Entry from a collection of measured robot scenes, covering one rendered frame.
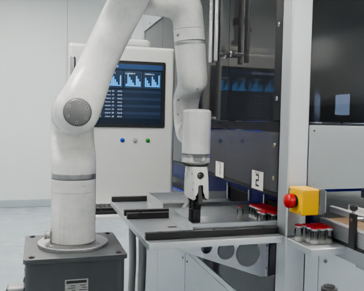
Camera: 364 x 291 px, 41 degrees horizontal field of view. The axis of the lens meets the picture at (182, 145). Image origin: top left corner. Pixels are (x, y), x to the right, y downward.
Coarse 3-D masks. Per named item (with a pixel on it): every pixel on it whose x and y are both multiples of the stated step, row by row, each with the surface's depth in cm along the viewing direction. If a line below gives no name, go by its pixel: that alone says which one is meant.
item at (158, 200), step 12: (156, 192) 195; (168, 192) 197; (180, 192) 198; (216, 192) 203; (156, 204) 179; (168, 204) 170; (180, 204) 172; (204, 204) 174; (216, 204) 176; (228, 204) 177; (240, 204) 178
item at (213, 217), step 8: (176, 208) 162; (184, 208) 163; (208, 208) 166; (216, 208) 167; (224, 208) 167; (232, 208) 168; (248, 208) 170; (176, 216) 153; (184, 216) 163; (200, 216) 165; (208, 216) 166; (216, 216) 166; (224, 216) 166; (232, 216) 167; (184, 224) 145; (192, 224) 137; (200, 224) 138; (208, 224) 139; (216, 224) 139; (224, 224) 140; (232, 224) 141; (240, 224) 142; (248, 224) 142; (256, 224) 143; (264, 224) 144; (272, 224) 144
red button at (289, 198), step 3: (285, 195) 132; (288, 195) 131; (291, 195) 131; (294, 195) 131; (285, 198) 132; (288, 198) 131; (291, 198) 130; (294, 198) 131; (285, 201) 132; (288, 201) 130; (291, 201) 130; (294, 201) 130; (285, 204) 132; (288, 204) 131; (291, 204) 130; (294, 204) 131; (288, 207) 131; (291, 207) 131
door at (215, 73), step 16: (208, 0) 206; (224, 0) 188; (208, 16) 205; (224, 16) 188; (208, 32) 205; (224, 32) 188; (208, 48) 205; (224, 48) 188; (208, 64) 205; (224, 64) 187; (208, 80) 205; (224, 80) 187; (208, 96) 205; (224, 96) 187; (224, 112) 187
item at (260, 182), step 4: (252, 172) 160; (256, 172) 157; (260, 172) 154; (252, 176) 160; (256, 176) 157; (260, 176) 154; (252, 180) 160; (260, 180) 154; (252, 184) 160; (260, 184) 154; (256, 188) 157; (260, 188) 154
